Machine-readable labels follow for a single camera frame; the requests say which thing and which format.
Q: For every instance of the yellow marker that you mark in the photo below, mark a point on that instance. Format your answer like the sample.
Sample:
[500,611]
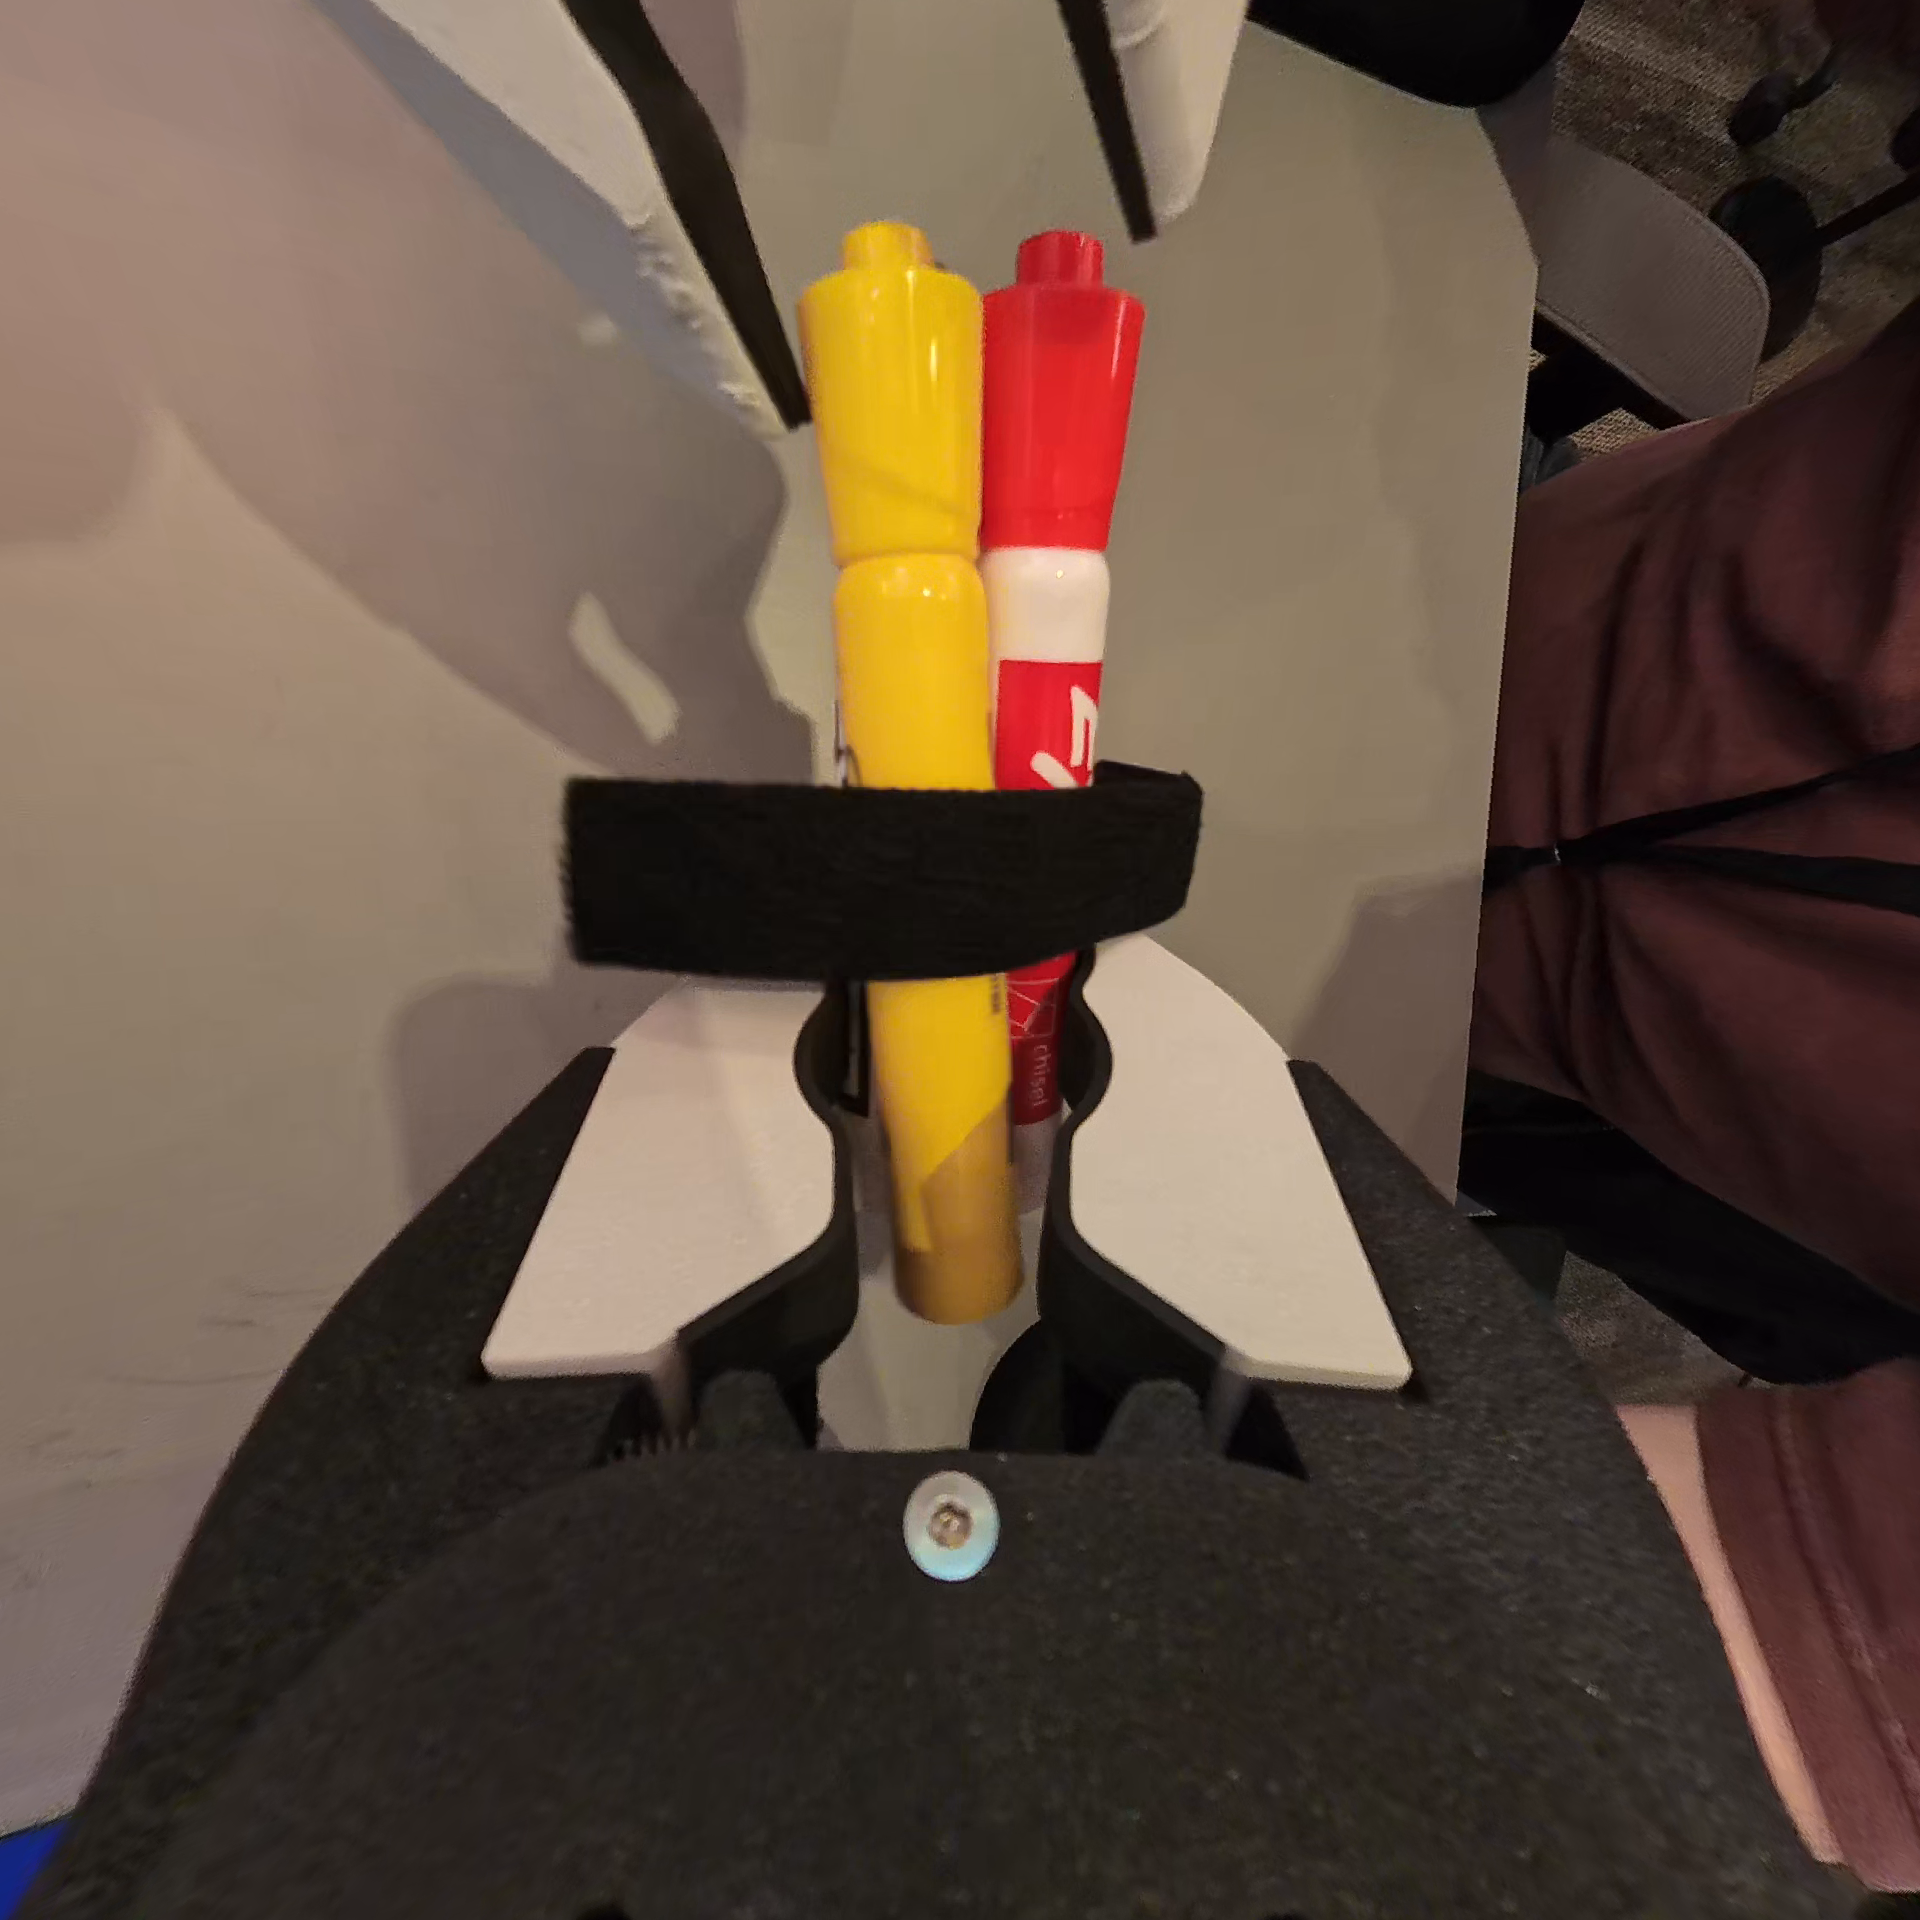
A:
[909,450]

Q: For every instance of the red marker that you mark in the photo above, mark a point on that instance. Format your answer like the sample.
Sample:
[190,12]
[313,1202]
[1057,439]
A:
[1062,404]

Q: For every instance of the grey office chair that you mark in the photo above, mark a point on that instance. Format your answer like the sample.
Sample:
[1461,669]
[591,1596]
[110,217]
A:
[1651,284]

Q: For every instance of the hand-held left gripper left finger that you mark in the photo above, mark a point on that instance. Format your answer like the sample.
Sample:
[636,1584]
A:
[661,1185]

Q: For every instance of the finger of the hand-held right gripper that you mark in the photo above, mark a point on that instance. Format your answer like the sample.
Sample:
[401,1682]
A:
[1184,75]
[569,105]

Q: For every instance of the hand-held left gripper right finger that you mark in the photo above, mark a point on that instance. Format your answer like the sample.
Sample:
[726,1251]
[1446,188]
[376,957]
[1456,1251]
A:
[1231,1185]

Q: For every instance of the blue plastic bin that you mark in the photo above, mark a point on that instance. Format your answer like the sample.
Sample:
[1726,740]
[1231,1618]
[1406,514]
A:
[31,1848]

